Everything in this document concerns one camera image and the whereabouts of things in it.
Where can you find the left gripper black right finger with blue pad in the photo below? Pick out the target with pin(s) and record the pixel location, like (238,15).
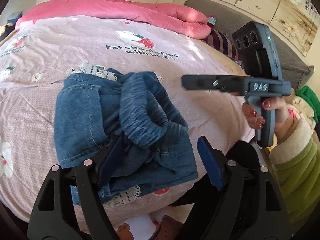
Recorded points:
(239,201)

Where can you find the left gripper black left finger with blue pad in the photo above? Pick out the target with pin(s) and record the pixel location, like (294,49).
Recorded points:
(53,215)

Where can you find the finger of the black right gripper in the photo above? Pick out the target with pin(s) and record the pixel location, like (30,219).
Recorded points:
(238,85)

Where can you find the blue denim pants lace hem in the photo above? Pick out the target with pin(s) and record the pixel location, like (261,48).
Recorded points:
(98,106)

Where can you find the right hand red nails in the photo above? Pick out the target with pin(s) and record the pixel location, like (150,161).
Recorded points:
(284,125)

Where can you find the left hand thumb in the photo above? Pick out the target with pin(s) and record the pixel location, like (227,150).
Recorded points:
(124,233)

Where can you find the grey quilted headboard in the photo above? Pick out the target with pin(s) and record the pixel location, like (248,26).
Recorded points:
(228,21)

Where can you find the purple striped pillow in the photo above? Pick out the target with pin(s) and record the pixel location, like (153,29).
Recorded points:
(223,44)

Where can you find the pile of colourful clothes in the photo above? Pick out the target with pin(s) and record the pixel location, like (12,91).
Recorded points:
(304,104)

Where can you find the green sleeve cream cuff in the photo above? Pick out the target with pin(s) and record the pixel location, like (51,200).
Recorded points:
(296,163)

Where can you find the pink folded quilt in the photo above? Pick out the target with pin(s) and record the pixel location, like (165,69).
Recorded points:
(178,18)

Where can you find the pink strawberry print bedsheet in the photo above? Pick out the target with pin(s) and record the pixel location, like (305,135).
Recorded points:
(37,59)

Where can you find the phone on gripper mount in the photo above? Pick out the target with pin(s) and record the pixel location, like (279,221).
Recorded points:
(258,51)

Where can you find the blossom wall painting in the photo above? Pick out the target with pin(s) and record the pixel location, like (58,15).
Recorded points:
(296,20)

